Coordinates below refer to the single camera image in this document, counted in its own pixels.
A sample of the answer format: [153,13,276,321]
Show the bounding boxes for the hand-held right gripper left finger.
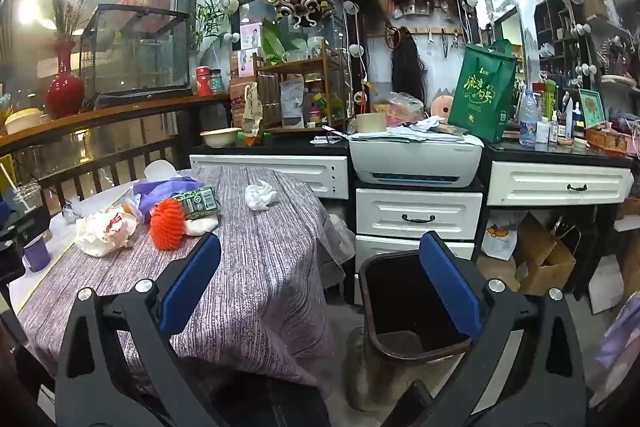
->
[54,232,226,427]

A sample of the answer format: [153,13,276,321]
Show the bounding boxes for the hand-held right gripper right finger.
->
[382,231,588,427]

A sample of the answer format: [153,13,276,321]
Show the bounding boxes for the dark brown trash bin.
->
[345,249,488,413]

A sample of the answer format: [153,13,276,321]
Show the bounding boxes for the orange spiky ball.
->
[149,198,187,252]

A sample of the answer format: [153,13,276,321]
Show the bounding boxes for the green drink carton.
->
[170,186,221,222]

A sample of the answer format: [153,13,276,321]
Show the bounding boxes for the purple plastic bag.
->
[131,176,207,224]

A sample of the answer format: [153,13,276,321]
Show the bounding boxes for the red-printed paper wrapper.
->
[74,206,138,258]

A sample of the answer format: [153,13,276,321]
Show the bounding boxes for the white tissue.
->
[244,181,277,211]

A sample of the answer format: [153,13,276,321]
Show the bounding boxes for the white foam tray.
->
[144,159,176,182]

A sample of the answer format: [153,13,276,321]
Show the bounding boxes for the crumpled white napkin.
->
[184,214,221,238]

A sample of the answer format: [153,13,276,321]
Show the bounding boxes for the white cabinet drawer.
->
[356,188,483,242]
[356,234,476,260]

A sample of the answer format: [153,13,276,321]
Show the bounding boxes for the purple striped tablecloth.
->
[17,164,336,408]

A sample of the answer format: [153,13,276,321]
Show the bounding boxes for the white bag orange cartoon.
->
[482,212,526,262]

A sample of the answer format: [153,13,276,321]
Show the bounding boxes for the open cardboard box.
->
[515,212,577,297]

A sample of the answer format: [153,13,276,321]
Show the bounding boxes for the white printer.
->
[348,134,485,188]

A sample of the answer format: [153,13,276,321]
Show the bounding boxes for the white drawer with holes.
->
[190,154,348,200]

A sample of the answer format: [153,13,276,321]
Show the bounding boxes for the cream bowl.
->
[200,128,243,148]

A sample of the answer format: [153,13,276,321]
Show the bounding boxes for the wide white desk drawer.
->
[487,161,633,206]

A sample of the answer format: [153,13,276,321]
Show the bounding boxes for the white flat carton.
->
[587,254,626,315]

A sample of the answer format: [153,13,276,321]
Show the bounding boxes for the purple cup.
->
[21,234,52,273]

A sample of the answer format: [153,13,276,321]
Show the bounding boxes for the stack of papers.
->
[350,116,483,144]

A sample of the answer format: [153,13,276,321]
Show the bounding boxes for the purple floral cloth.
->
[590,302,640,413]

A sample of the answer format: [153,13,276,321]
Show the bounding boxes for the beige tape roll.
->
[355,112,388,134]

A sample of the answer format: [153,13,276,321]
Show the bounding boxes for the clear bag of pink items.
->
[372,92,433,128]

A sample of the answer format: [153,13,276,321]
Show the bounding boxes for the clear water bottle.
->
[518,89,538,146]

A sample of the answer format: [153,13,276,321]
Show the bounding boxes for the glass cup with straw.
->
[0,166,45,223]

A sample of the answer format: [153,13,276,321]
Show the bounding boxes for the beige cloth pouch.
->
[241,82,264,136]

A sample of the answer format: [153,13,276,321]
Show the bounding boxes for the curved wooden ledge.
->
[0,93,232,152]

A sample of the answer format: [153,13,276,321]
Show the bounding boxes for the green tote bag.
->
[446,39,518,144]

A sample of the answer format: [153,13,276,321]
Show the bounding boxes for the brown printed carton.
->
[229,48,266,130]

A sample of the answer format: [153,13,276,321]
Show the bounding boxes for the woven brown basket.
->
[585,127,628,154]

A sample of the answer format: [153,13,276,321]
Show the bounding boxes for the black wig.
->
[390,32,427,94]

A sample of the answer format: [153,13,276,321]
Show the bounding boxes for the green framed picture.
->
[579,88,607,128]

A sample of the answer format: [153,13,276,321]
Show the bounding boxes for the red vase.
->
[46,41,86,118]

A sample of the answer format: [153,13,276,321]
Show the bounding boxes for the cream plastic tub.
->
[4,108,43,134]

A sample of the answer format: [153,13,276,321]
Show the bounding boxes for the glass tank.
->
[79,3,193,98]

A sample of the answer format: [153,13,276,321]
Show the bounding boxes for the wooden shelf rack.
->
[252,42,351,135]

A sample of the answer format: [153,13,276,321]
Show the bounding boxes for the vanity mirror with bulbs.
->
[452,0,591,142]

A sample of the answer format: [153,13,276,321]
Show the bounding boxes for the lion dance head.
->
[267,0,340,30]

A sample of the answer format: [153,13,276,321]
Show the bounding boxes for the dried grass stems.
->
[50,0,98,45]

